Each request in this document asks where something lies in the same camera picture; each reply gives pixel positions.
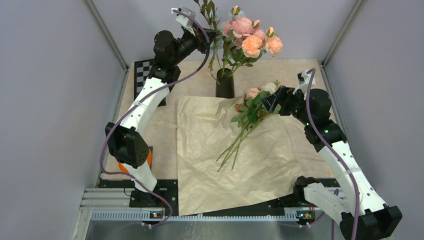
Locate black grey chessboard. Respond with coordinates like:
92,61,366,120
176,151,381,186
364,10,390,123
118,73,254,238
133,58,155,100

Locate pink orange blue flowers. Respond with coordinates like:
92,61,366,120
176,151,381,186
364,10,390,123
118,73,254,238
208,5,283,79

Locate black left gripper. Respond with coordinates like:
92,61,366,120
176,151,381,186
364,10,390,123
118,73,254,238
170,22,219,66

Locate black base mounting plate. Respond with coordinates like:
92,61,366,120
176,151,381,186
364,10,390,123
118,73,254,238
97,178,363,218

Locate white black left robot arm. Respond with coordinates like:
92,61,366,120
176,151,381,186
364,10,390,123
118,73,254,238
103,7,218,207

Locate aluminium frame rail right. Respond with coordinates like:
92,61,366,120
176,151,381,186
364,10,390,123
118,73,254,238
321,0,367,69

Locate orange curved toy track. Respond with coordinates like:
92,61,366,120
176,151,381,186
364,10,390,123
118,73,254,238
118,148,153,173

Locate aluminium front frame rail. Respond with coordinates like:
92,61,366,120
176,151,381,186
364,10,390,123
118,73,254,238
72,179,321,240

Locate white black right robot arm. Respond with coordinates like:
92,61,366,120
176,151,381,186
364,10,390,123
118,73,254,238
262,69,403,240

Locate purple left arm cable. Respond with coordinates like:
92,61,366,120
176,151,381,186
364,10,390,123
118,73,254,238
99,9,212,229

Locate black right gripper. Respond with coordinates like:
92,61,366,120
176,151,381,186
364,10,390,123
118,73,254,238
260,85,313,126

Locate orange paper bouquet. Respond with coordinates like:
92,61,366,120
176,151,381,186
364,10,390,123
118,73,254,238
176,95,332,217

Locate aluminium frame rail left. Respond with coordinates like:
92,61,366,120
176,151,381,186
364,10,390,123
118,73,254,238
83,0,129,71

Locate small pink flower bunch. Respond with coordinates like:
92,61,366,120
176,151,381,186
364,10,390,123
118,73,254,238
216,80,281,171

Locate aluminium frame rail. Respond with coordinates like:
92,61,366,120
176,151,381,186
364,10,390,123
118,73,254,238
72,179,321,240
83,0,129,71
321,0,367,69

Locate black cylindrical vase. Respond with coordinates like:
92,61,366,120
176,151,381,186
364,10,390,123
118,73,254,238
215,68,235,99

